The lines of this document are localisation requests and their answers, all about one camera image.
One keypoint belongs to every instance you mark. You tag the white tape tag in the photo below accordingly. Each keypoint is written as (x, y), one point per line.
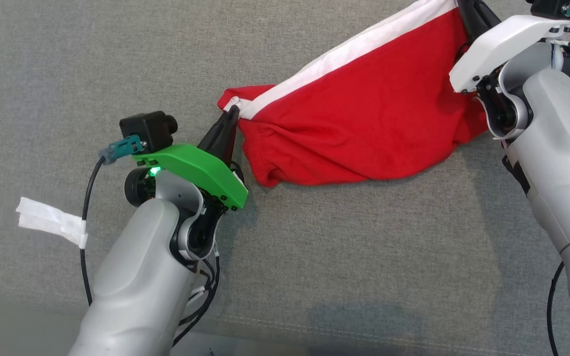
(50, 220)

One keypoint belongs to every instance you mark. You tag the red shorts with white trim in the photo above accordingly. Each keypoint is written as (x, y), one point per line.
(354, 109)

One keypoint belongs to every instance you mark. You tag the grey fabric sofa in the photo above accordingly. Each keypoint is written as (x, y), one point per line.
(339, 257)

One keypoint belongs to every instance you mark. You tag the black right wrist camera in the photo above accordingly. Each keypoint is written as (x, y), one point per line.
(547, 7)

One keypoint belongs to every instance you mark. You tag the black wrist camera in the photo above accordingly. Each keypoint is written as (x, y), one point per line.
(547, 7)
(149, 128)

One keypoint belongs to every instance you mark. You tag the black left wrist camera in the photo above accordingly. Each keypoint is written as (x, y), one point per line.
(149, 128)

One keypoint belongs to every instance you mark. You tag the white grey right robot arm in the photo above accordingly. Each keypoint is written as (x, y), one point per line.
(562, 148)

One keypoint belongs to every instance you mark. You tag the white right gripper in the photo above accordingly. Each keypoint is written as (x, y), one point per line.
(502, 39)

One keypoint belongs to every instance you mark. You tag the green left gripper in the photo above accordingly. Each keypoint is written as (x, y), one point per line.
(196, 165)

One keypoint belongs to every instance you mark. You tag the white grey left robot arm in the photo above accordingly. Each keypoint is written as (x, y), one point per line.
(136, 277)

